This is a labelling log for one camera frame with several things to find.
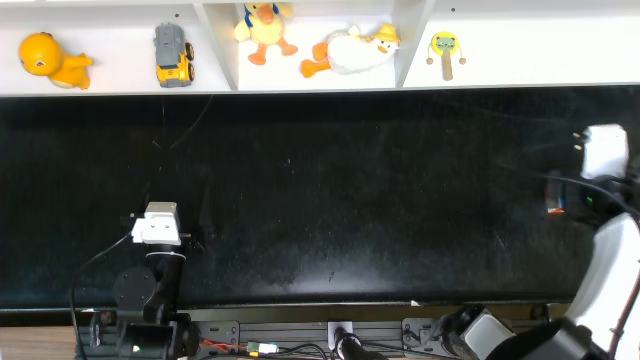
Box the orange dinosaur toy figure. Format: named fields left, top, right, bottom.
left=18, top=31, right=95, bottom=91

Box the grey and yellow toy truck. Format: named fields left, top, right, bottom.
left=152, top=21, right=197, bottom=89

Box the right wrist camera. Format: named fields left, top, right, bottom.
left=572, top=123, right=631, bottom=181

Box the yellow and green rattle drum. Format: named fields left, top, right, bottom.
left=425, top=31, right=468, bottom=82

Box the white shelf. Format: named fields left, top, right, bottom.
left=0, top=0, right=640, bottom=98

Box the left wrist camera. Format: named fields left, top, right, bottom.
left=130, top=201, right=183, bottom=247

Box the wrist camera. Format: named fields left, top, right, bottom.
left=130, top=201, right=183, bottom=247
left=572, top=123, right=631, bottom=181

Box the white plush duck yellow hat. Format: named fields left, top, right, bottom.
left=299, top=22, right=402, bottom=79

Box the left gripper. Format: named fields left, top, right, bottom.
left=142, top=184, right=217, bottom=254

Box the mounting rail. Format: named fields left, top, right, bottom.
left=74, top=308, right=556, bottom=360

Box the black cable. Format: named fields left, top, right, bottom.
left=542, top=169, right=640, bottom=222
left=68, top=231, right=134, bottom=359

